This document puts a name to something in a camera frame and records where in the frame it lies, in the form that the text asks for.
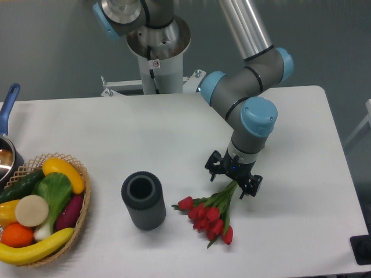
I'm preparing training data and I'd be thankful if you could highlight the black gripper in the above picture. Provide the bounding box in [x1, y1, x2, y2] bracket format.
[205, 150, 263, 199]

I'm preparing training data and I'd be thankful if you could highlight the red tulip bouquet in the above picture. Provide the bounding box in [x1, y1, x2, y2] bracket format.
[171, 181, 238, 247]

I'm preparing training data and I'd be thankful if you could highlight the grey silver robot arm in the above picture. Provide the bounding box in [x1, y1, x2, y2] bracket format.
[93, 1, 294, 196]

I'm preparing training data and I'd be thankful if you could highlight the dark grey ribbed vase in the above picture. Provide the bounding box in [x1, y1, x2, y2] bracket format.
[121, 171, 166, 231]

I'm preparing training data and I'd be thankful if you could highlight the black device at edge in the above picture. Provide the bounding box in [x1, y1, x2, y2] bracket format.
[350, 235, 370, 265]

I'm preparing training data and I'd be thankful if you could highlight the purple sweet potato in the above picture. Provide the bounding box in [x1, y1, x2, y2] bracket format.
[55, 195, 83, 231]

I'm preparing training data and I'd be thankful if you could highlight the green bok choy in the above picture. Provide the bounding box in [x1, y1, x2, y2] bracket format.
[32, 173, 72, 242]

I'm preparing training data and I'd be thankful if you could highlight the woven wicker basket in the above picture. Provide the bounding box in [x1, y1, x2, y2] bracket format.
[5, 153, 91, 267]

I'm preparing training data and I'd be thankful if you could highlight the beige round disc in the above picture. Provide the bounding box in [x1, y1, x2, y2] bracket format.
[14, 195, 49, 227]

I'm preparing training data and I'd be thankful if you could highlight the green cucumber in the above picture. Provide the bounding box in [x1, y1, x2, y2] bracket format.
[1, 169, 45, 203]

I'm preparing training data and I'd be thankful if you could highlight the orange fruit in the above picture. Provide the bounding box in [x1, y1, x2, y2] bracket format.
[1, 223, 34, 248]

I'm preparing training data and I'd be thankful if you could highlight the yellow bell pepper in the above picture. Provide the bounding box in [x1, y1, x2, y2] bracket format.
[0, 199, 20, 227]

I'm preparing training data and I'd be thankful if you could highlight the yellow banana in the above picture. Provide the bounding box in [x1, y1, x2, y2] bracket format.
[1, 228, 74, 266]

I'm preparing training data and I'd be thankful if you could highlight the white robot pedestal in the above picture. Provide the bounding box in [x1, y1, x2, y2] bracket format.
[101, 53, 206, 97]

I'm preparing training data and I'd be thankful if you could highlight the white furniture frame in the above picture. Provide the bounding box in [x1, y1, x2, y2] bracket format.
[344, 99, 370, 151]

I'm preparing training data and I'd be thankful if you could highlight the black cable on pedestal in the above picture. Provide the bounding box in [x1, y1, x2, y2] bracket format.
[146, 45, 161, 95]

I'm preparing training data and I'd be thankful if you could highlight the blue handled saucepan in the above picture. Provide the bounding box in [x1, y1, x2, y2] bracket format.
[1, 83, 24, 191]

